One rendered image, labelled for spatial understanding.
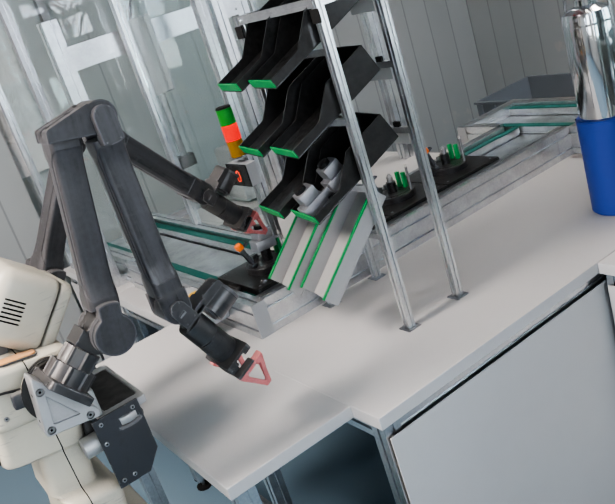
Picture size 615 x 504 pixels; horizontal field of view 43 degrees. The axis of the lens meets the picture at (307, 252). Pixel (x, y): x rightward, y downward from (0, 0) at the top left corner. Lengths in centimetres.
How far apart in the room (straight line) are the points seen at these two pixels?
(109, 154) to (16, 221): 302
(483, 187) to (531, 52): 337
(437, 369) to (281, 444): 37
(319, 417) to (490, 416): 41
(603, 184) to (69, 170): 144
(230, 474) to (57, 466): 35
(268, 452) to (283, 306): 59
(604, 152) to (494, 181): 48
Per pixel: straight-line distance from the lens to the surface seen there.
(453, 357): 178
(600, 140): 225
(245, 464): 165
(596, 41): 219
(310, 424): 170
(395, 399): 168
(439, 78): 596
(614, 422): 226
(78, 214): 142
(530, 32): 585
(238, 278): 228
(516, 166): 269
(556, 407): 205
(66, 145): 140
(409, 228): 238
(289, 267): 208
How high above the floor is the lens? 174
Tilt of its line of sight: 19 degrees down
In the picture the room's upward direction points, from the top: 18 degrees counter-clockwise
